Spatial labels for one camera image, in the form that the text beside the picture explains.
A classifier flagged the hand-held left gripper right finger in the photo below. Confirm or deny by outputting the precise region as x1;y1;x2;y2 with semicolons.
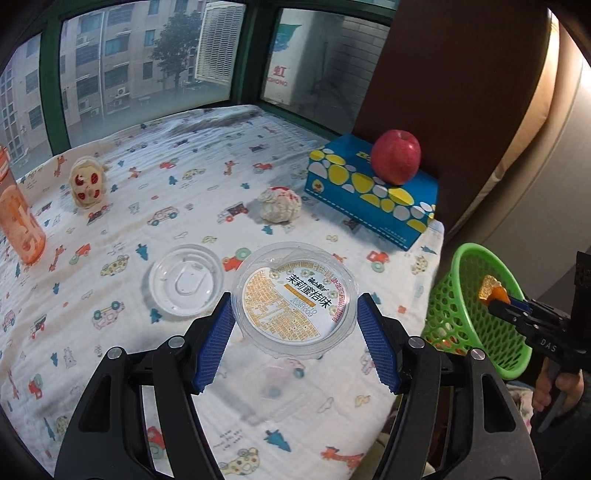
356;292;542;480

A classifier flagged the clear plastic food container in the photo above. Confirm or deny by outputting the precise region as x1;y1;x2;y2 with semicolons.
230;240;360;359

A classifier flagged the crumpled white tissue ball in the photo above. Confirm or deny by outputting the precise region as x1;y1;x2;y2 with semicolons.
257;185;304;225

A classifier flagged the clear round plastic lid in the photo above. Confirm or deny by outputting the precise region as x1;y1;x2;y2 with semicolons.
148;244;226;319

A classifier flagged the orange water bottle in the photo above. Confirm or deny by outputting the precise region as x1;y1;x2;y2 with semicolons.
0;145;47;265

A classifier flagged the green plastic mesh basket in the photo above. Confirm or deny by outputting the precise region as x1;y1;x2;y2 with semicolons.
422;242;534;382

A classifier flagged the green window frame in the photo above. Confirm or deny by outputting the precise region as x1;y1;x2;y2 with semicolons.
0;0;399;158

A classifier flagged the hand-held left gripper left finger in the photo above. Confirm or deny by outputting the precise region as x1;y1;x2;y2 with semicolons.
54;292;236;480

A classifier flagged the brown wooden wardrobe panel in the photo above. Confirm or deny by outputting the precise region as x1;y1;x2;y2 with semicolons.
353;0;562;232

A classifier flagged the red orange snack wrapper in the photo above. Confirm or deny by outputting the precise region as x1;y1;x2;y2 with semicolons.
479;275;511;306

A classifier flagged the blue spotted tissue box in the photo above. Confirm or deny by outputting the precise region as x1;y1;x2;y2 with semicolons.
304;134;439;253

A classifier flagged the white window sticker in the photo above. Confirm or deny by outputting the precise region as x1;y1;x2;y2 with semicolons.
265;20;320;105

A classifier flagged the person's right hand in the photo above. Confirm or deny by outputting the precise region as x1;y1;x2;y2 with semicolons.
531;357;591;415

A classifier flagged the red apple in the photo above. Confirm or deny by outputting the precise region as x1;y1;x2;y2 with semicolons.
370;129;422;186

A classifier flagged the cream toy with red spots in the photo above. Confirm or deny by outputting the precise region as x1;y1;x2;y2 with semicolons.
68;155;110;211

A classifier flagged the white louvered outdoor unit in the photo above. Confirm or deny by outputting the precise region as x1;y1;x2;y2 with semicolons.
196;2;246;84

